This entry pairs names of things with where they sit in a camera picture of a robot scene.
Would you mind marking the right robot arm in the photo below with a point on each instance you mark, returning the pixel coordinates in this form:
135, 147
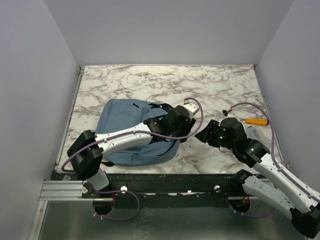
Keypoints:
289, 195

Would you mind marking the blue fabric backpack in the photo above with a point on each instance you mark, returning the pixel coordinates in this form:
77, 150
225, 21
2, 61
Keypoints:
120, 114

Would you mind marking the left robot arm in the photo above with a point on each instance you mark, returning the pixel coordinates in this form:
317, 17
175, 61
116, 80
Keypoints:
88, 150

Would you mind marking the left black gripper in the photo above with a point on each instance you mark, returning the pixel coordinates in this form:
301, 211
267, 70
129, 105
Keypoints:
188, 124

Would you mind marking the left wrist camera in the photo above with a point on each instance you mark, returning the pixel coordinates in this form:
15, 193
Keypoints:
191, 107

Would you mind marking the yellow handled screwdriver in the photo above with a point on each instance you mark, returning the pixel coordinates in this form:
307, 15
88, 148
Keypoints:
255, 121

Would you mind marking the clear plastic screw box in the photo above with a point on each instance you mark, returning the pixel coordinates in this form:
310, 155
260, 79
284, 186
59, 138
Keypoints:
254, 132

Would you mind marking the aluminium rail frame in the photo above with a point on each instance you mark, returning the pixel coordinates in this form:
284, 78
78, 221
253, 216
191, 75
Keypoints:
216, 87

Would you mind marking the black mounting base plate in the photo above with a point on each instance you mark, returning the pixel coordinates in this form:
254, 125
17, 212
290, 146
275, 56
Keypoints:
137, 191

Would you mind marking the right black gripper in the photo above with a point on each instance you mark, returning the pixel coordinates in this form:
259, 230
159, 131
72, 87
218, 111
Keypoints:
205, 135

